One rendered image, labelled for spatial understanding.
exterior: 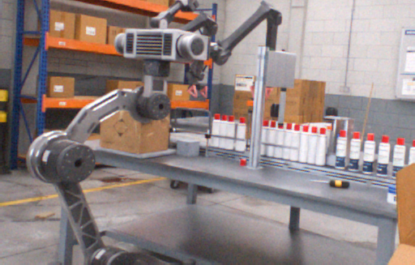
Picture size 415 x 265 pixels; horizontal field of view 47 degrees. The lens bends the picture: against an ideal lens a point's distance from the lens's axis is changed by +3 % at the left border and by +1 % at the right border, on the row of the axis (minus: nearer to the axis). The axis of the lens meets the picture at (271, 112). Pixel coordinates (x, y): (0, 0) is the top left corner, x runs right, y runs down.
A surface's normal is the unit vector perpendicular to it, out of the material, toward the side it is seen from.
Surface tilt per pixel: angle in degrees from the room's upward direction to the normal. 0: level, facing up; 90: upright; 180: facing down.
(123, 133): 90
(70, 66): 90
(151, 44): 90
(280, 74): 90
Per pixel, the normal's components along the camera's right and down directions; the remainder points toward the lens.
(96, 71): 0.81, 0.11
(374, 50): -0.58, 0.00
